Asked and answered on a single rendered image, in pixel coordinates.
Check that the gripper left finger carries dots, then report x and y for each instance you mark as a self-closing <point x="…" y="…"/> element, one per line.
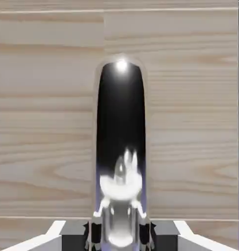
<point x="74" y="235"/>

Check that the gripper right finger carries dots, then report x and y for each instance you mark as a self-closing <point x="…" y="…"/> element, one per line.
<point x="166" y="235"/>

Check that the light wood cabinet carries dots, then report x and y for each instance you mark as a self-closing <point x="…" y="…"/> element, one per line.
<point x="111" y="5"/>

